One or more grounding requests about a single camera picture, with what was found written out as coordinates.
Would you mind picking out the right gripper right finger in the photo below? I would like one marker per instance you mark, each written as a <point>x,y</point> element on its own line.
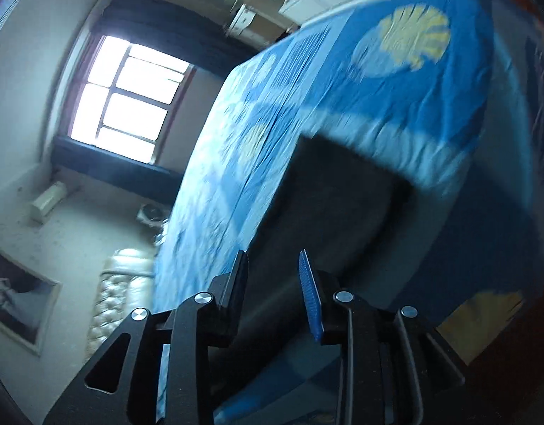
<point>395,367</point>

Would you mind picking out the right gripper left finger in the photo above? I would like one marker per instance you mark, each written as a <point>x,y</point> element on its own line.
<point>118,384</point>

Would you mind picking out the black pants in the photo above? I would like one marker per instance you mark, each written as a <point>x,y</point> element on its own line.
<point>331,202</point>

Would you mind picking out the bedroom window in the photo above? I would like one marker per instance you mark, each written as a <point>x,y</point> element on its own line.
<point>123,98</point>

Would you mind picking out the white tufted leather headboard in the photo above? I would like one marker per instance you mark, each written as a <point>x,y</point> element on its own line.
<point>126,283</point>

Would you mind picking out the white desk fan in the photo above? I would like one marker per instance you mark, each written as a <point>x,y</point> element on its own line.
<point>151,215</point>

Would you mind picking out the left blue curtain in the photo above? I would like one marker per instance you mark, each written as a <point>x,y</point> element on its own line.
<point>146,180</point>

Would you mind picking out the blue curtain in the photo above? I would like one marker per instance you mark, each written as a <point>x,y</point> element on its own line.
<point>175,31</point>
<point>146,180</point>

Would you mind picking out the blue patterned bed sheet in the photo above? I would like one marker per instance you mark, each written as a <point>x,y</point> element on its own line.
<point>448,94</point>

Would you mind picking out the right blue curtain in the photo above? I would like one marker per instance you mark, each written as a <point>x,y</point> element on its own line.
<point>175,31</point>

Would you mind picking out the white dressing table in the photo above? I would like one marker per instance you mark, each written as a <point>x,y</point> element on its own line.
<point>260,23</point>

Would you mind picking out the framed wall picture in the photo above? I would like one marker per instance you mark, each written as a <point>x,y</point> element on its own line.
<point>27,299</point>

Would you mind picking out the white wall air conditioner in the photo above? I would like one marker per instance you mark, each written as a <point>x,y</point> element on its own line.
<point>44,204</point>

